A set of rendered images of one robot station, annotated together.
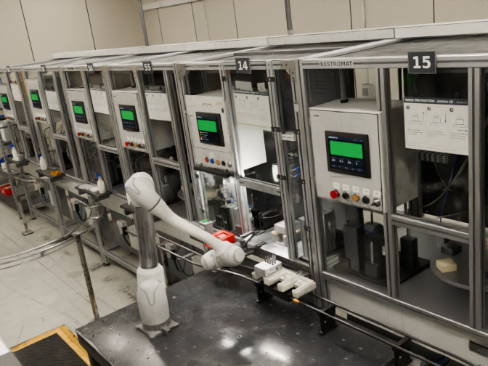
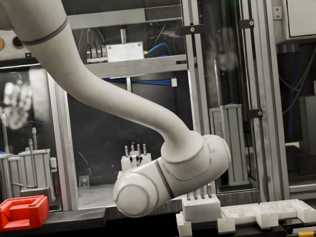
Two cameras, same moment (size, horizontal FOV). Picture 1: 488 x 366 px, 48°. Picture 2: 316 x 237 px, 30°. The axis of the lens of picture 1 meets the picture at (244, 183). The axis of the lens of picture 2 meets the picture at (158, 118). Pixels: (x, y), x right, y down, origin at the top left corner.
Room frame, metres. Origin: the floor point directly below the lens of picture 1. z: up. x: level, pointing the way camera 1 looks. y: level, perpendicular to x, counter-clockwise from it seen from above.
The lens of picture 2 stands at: (1.92, 1.29, 1.25)
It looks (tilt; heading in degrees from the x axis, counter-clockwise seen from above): 3 degrees down; 305
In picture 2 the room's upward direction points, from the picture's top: 6 degrees counter-clockwise
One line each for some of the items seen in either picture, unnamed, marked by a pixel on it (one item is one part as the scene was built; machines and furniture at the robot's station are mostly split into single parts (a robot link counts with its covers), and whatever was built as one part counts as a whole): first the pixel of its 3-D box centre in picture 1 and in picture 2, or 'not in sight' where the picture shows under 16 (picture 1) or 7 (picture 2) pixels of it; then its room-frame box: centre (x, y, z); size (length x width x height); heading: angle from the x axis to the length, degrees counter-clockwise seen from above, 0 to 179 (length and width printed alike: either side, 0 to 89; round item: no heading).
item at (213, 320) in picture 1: (225, 340); not in sight; (2.49, 0.21, 0.66); 1.50 x 1.06 x 0.04; 37
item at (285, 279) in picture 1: (283, 284); (244, 226); (2.68, -0.14, 0.84); 0.36 x 0.14 x 0.10; 37
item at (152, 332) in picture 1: (158, 324); not in sight; (2.67, 0.57, 0.71); 0.22 x 0.18 x 0.06; 37
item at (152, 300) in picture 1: (152, 299); not in sight; (2.70, 0.59, 0.85); 0.18 x 0.16 x 0.22; 9
